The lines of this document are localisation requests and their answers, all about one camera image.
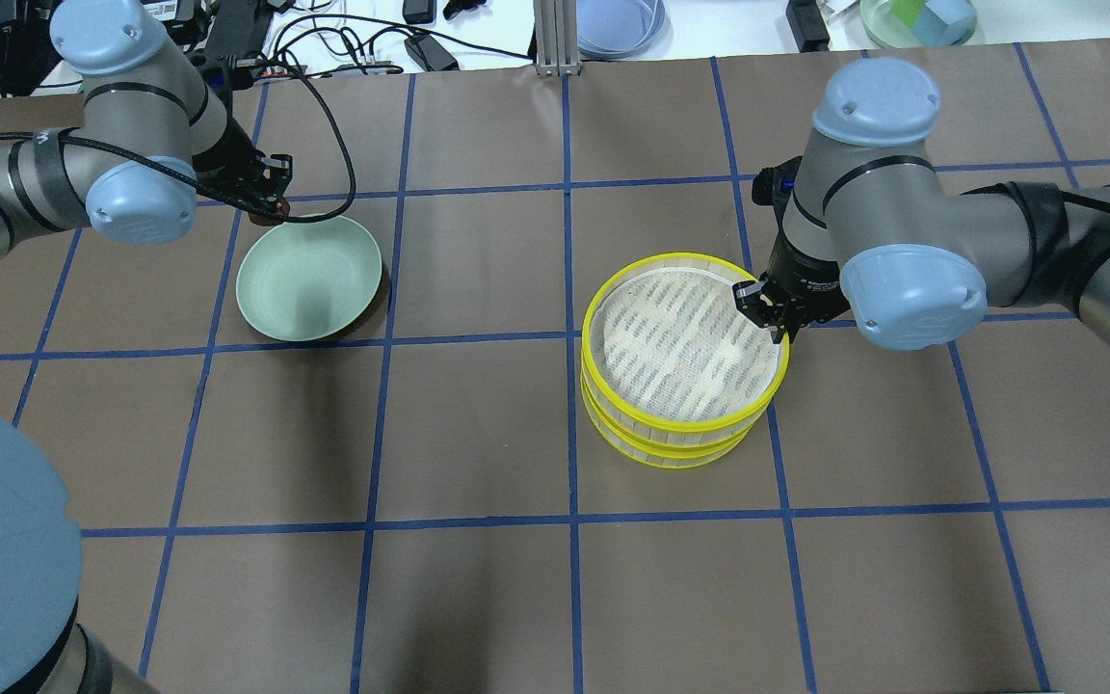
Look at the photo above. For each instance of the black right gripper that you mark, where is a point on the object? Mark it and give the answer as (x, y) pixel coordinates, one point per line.
(807, 277)

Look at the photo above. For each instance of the yellow steamer basket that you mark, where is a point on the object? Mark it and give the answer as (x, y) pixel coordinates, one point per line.
(654, 454)
(649, 425)

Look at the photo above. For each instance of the white steamer liner cloth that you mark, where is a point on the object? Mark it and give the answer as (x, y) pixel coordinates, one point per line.
(671, 343)

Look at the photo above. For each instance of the mint green plate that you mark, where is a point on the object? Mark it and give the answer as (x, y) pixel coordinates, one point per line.
(304, 281)

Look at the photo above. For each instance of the aluminium frame post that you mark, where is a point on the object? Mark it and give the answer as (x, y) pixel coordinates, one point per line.
(555, 32)

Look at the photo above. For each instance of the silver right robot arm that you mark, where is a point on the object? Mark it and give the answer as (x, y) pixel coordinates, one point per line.
(865, 227)

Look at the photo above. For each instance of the black power adapter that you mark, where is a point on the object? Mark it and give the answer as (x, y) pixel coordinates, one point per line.
(429, 54)

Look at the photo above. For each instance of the black charger brick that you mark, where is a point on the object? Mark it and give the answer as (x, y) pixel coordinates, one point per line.
(808, 26)

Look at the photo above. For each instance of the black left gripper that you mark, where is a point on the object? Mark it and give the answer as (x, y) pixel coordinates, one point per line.
(236, 160)

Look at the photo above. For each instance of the blue plate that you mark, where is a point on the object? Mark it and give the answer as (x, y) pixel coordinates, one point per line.
(617, 29)

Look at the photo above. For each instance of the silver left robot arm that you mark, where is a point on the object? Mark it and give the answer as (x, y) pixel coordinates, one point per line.
(154, 137)

